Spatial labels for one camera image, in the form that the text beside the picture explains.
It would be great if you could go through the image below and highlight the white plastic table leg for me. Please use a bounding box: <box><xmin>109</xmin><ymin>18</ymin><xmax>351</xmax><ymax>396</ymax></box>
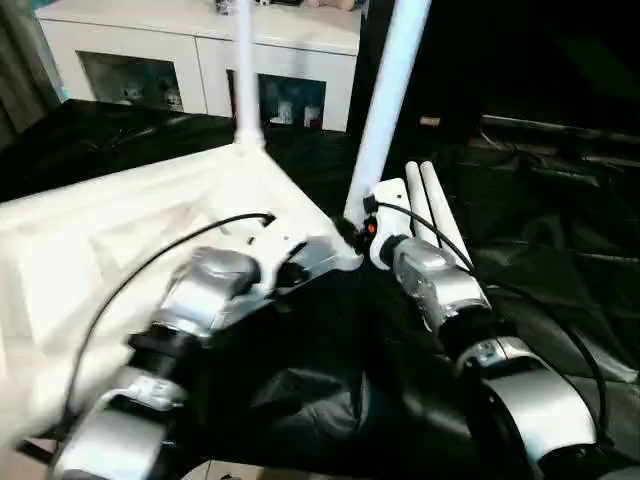
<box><xmin>342</xmin><ymin>0</ymin><xmax>434</xmax><ymax>229</ymax></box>
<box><xmin>404</xmin><ymin>162</ymin><xmax>441</xmax><ymax>241</ymax></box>
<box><xmin>420</xmin><ymin>160</ymin><xmax>473</xmax><ymax>269</ymax></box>
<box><xmin>230</xmin><ymin>0</ymin><xmax>269</xmax><ymax>157</ymax></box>

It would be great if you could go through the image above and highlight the white plastic table top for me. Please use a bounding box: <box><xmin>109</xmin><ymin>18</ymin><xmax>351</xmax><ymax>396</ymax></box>
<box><xmin>0</xmin><ymin>143</ymin><xmax>365</xmax><ymax>446</ymax></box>

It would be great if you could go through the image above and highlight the black mat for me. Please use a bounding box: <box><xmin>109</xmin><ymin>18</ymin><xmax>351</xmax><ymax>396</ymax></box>
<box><xmin>0</xmin><ymin>95</ymin><xmax>640</xmax><ymax>476</ymax></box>

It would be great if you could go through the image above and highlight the white cabinet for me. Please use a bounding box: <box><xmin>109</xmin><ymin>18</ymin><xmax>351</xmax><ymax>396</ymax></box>
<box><xmin>32</xmin><ymin>0</ymin><xmax>363</xmax><ymax>133</ymax></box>

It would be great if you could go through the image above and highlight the grey curtain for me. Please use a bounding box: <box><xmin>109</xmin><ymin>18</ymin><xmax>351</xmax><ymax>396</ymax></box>
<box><xmin>0</xmin><ymin>0</ymin><xmax>61</xmax><ymax>131</ymax></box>

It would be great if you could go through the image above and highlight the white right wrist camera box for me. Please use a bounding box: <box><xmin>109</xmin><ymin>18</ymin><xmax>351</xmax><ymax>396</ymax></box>
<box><xmin>360</xmin><ymin>178</ymin><xmax>413</xmax><ymax>273</ymax></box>

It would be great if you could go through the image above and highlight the silver metal rail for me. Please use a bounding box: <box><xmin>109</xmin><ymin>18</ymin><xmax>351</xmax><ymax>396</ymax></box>
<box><xmin>480</xmin><ymin>113</ymin><xmax>640</xmax><ymax>141</ymax></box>

